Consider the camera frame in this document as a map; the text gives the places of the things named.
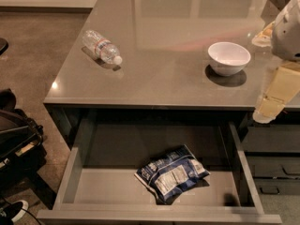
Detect blue chip bag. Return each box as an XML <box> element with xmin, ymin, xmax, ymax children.
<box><xmin>134</xmin><ymin>144</ymin><xmax>210</xmax><ymax>204</ymax></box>

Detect open grey top drawer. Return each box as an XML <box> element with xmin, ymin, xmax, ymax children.
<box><xmin>37</xmin><ymin>111</ymin><xmax>282</xmax><ymax>225</ymax></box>

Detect clear plastic water bottle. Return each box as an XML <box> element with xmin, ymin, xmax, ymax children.
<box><xmin>82</xmin><ymin>30</ymin><xmax>123</xmax><ymax>65</ymax></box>

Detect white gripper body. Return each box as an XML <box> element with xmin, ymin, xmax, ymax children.
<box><xmin>271</xmin><ymin>0</ymin><xmax>300</xmax><ymax>61</ymax></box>

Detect grey counter cabinet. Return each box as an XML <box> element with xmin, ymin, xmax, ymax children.
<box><xmin>44</xmin><ymin>0</ymin><xmax>283</xmax><ymax>144</ymax></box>

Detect black white sneaker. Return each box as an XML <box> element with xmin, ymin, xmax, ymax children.
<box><xmin>0</xmin><ymin>200</ymin><xmax>28</xmax><ymax>225</ymax></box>

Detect black bag on floor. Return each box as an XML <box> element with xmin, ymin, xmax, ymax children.
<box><xmin>0</xmin><ymin>89</ymin><xmax>46</xmax><ymax>187</ymax></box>

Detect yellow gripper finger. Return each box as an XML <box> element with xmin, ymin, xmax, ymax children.
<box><xmin>251</xmin><ymin>22</ymin><xmax>274</xmax><ymax>47</ymax></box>
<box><xmin>252</xmin><ymin>62</ymin><xmax>300</xmax><ymax>124</ymax></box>

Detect white bowl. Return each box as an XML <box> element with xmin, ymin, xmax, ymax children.
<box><xmin>207</xmin><ymin>42</ymin><xmax>251</xmax><ymax>76</ymax></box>

